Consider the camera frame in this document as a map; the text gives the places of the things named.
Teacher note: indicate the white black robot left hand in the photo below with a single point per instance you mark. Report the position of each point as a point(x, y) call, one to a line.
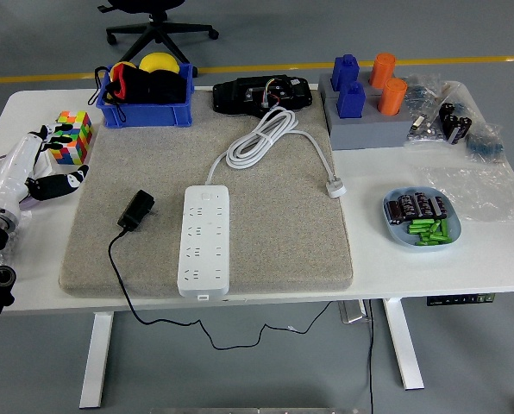
point(11, 172)

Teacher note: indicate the white power strip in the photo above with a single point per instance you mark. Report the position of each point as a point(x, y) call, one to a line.
point(205, 241)

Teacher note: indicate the purple plate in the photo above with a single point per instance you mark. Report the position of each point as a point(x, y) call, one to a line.
point(28, 203)

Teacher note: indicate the white cover plate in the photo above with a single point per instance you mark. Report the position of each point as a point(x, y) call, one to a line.
point(46, 164)

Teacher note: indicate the colourful puzzle cube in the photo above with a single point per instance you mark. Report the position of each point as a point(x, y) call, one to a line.
point(79, 142)

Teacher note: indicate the clear bag of screws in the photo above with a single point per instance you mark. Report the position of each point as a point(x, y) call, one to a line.
point(13, 250)

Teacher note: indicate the blue plastic bin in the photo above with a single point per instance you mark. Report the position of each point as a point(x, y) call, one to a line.
point(145, 115)

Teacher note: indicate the small yellow ball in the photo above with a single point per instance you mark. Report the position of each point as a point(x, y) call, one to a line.
point(125, 67)

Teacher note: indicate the large yellow ball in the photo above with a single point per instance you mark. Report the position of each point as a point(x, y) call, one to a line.
point(158, 62)

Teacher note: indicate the black office chair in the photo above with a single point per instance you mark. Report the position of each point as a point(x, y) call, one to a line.
point(160, 32)

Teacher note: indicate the white table leg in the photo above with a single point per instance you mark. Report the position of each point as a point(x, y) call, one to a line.
point(95, 362)
point(405, 345)

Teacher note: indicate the black open electronic device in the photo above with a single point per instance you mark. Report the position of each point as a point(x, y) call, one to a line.
point(231, 97)

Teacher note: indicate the grey-brown mat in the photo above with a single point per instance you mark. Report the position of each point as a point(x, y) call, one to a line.
point(283, 237)

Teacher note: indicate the blue plastic block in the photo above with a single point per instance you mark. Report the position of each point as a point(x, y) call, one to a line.
point(350, 101)
point(344, 71)

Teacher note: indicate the grey holder block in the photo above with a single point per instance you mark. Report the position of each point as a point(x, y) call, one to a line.
point(365, 81)
point(369, 133)

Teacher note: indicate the silver box under table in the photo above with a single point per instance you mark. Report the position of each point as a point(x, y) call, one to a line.
point(352, 312)

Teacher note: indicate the orange plastic cylinder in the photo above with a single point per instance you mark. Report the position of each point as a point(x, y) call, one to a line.
point(392, 97)
point(382, 71)

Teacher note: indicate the black capacitor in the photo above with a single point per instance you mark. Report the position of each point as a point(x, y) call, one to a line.
point(438, 207)
point(407, 205)
point(395, 212)
point(422, 203)

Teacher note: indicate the light blue dish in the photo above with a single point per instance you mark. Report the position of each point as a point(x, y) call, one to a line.
point(395, 235)

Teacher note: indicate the silver metal clip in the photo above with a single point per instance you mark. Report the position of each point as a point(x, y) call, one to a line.
point(418, 123)

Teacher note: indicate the clear bag of blue resistors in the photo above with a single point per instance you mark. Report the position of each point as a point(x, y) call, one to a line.
point(421, 92)

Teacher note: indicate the clear bag of silver parts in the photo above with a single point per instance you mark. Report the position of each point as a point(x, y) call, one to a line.
point(429, 133)

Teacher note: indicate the clear bag of black capacitors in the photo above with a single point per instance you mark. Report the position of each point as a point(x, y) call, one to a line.
point(453, 123)

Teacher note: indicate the black table control panel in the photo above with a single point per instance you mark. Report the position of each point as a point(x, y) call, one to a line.
point(455, 300)

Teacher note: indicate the empty clear plastic bag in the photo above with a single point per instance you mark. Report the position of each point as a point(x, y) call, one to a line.
point(477, 190)

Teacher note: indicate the clear bag of blue components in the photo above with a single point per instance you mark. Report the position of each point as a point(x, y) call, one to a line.
point(485, 144)

